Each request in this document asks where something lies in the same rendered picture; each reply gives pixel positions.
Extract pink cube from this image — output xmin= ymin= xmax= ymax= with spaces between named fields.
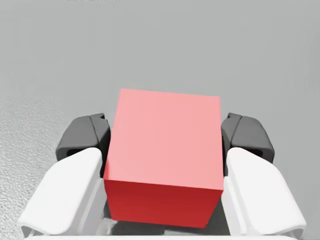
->
xmin=102 ymin=88 xmax=225 ymax=229

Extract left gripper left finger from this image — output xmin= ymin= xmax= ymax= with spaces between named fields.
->
xmin=16 ymin=112 xmax=111 ymax=237

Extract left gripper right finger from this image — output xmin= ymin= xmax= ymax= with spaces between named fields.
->
xmin=220 ymin=112 xmax=307 ymax=238

